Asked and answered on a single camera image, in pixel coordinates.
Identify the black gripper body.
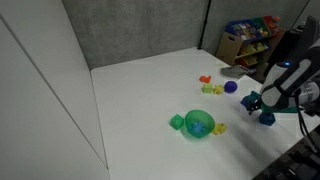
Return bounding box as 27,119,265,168
251,99,263,111

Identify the dark blue cube block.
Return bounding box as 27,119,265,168
259,113,276,126

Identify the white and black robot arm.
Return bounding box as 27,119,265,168
246,46,320,113

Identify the blue rectangular block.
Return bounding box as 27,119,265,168
241,96,251,107

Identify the light green cube block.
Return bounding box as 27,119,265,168
202,83,213,94

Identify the purple spiky ball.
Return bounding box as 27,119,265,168
224,81,238,93

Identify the yellow rubber duck toy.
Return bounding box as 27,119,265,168
212,123,227,135

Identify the yellow star toy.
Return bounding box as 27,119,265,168
213,85,224,95

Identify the grey folded cloth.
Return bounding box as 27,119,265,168
220,65,255,79

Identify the orange rubber toy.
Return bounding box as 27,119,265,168
199,76,211,83

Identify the green translucent bowl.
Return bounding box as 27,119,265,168
185,110,215,138

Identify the light blue toy in bowl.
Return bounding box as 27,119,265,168
191,122,205,133

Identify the toy shelf with bins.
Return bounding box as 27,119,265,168
216,16,285,67

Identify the black office chair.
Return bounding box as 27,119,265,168
264,15,320,76

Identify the black vertical pole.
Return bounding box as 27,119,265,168
197,0,212,50

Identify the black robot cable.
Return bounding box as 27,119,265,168
294,94,320,154

